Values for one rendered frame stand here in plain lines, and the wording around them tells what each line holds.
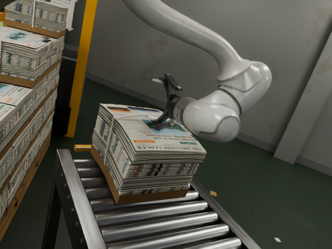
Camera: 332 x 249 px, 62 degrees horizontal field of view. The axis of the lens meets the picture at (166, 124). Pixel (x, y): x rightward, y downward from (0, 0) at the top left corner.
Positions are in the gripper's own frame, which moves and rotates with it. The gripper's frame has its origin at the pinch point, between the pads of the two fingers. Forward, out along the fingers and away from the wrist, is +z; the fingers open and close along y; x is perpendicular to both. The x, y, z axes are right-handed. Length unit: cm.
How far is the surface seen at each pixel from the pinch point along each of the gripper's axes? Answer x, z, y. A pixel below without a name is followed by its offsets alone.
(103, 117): -13.6, 12.5, 11.7
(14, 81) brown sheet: -41, 91, 12
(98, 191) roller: -17.8, -4.7, 34.4
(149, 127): -2.4, -5.4, 9.8
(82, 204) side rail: -24.6, -10.7, 35.3
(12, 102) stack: -42, 65, 19
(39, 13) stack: -26, 141, -33
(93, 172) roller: -16.2, 7.6, 32.5
